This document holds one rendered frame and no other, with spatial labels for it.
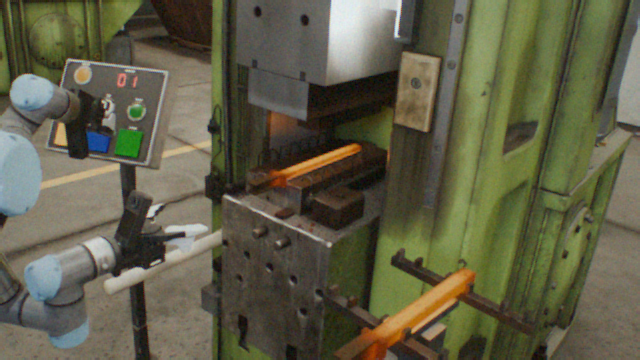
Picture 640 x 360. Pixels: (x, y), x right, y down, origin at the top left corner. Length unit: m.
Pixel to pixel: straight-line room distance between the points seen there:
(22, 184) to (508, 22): 0.94
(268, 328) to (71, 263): 0.69
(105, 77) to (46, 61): 4.38
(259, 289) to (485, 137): 0.74
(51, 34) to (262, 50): 4.78
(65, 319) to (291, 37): 0.78
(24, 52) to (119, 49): 1.14
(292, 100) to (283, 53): 0.11
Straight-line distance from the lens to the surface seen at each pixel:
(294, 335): 1.57
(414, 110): 1.33
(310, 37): 1.32
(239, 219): 1.54
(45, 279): 1.10
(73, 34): 6.17
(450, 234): 1.40
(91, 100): 1.48
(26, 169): 0.90
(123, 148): 1.68
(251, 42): 1.45
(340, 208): 1.37
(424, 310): 1.03
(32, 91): 1.30
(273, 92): 1.42
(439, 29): 1.30
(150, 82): 1.70
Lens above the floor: 1.58
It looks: 23 degrees down
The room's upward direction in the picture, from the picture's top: 4 degrees clockwise
